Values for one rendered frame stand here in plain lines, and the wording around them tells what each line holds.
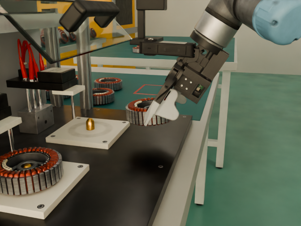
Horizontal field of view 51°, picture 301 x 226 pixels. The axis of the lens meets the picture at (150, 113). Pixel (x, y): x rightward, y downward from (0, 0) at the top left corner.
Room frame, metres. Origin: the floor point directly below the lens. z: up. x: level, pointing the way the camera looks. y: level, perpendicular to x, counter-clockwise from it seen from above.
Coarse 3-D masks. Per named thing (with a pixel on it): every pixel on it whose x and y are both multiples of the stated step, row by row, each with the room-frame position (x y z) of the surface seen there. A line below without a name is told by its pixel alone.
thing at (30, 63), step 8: (24, 40) 0.75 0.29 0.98; (24, 48) 0.75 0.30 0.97; (24, 56) 0.76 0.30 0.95; (32, 56) 0.72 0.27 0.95; (40, 56) 0.75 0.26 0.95; (24, 64) 0.75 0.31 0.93; (32, 64) 0.70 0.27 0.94; (40, 64) 0.75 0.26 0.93; (24, 72) 0.72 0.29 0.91; (32, 72) 0.70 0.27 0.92; (32, 80) 0.70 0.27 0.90
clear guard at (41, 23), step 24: (0, 0) 0.31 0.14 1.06; (24, 0) 0.34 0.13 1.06; (48, 0) 0.39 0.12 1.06; (72, 0) 0.45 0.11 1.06; (24, 24) 0.30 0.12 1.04; (48, 24) 0.34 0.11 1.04; (96, 24) 0.45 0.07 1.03; (48, 48) 0.30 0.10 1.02; (72, 48) 0.33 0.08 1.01; (96, 48) 0.38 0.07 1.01
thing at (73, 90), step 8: (40, 72) 0.69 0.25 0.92; (48, 72) 0.69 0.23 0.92; (56, 72) 0.69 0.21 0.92; (64, 72) 0.69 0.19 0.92; (72, 72) 0.73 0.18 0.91; (8, 80) 0.71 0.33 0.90; (16, 80) 0.71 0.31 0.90; (24, 80) 0.71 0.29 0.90; (40, 80) 0.69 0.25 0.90; (48, 80) 0.69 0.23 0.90; (56, 80) 0.68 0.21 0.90; (64, 80) 0.69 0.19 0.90; (72, 80) 0.72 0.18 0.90; (32, 88) 0.70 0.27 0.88; (40, 88) 0.69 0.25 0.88; (48, 88) 0.69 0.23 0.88; (56, 88) 0.68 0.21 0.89; (64, 88) 0.68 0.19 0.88; (72, 88) 0.70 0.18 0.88; (80, 88) 0.71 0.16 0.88; (32, 96) 0.73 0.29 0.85; (40, 96) 0.75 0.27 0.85; (40, 104) 0.75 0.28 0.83
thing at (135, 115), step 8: (128, 104) 0.66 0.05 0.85; (136, 104) 0.66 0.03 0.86; (144, 104) 0.69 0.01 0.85; (128, 112) 0.63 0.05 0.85; (136, 112) 0.61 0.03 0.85; (144, 112) 0.61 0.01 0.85; (128, 120) 0.64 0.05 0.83; (136, 120) 0.62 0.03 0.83; (152, 120) 0.61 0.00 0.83; (160, 120) 0.61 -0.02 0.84; (168, 120) 0.62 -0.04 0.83
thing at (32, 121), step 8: (32, 104) 0.76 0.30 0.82; (48, 104) 0.76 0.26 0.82; (24, 112) 0.70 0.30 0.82; (32, 112) 0.70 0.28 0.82; (40, 112) 0.71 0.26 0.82; (48, 112) 0.75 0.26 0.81; (24, 120) 0.70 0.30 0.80; (32, 120) 0.70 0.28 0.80; (40, 120) 0.71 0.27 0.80; (48, 120) 0.74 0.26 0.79; (24, 128) 0.70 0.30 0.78; (32, 128) 0.70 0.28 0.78; (40, 128) 0.71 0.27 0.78
